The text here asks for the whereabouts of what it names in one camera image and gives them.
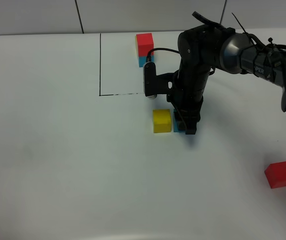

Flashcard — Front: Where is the right black camera cable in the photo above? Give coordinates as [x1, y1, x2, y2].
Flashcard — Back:
[146, 48, 181, 63]

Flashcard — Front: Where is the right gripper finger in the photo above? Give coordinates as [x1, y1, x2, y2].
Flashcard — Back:
[185, 117, 198, 135]
[174, 111, 186, 131]

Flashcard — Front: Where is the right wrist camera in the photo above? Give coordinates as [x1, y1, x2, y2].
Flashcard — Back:
[143, 62, 174, 99]

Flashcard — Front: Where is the red template cube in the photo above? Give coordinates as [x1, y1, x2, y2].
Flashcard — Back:
[136, 33, 154, 57]

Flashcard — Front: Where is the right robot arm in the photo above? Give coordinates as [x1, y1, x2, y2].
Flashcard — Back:
[167, 12, 286, 135]

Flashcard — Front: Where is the yellow template cube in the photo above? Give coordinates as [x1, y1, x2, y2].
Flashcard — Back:
[135, 35, 139, 57]

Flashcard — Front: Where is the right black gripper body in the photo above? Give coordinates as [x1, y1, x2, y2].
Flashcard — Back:
[167, 69, 208, 122]

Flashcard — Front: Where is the blue template cube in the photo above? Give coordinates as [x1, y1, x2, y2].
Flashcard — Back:
[138, 55, 154, 68]

